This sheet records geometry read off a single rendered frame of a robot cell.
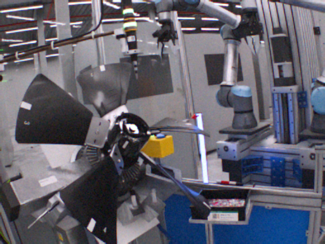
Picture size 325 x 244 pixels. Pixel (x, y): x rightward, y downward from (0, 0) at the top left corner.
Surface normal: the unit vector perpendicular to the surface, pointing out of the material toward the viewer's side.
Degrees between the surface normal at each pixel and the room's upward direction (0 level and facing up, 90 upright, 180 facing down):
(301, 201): 90
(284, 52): 90
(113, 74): 45
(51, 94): 75
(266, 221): 90
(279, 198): 90
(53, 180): 50
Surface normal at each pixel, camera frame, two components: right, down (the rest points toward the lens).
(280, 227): -0.63, 0.20
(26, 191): 0.50, -0.64
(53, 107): 0.43, -0.11
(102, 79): -0.08, -0.53
